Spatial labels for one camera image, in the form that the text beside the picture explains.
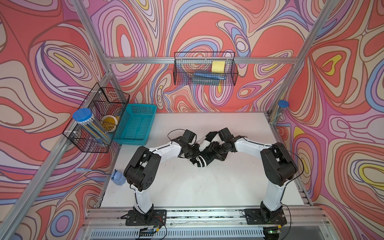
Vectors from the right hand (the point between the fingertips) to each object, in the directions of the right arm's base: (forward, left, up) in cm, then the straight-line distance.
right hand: (211, 156), depth 94 cm
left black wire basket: (+24, +62, +27) cm, 72 cm away
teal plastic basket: (+29, +55, +1) cm, 62 cm away
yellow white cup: (+7, +55, +27) cm, 62 cm away
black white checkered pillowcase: (-3, +4, +5) cm, 7 cm away
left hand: (+1, +5, +3) cm, 6 cm away
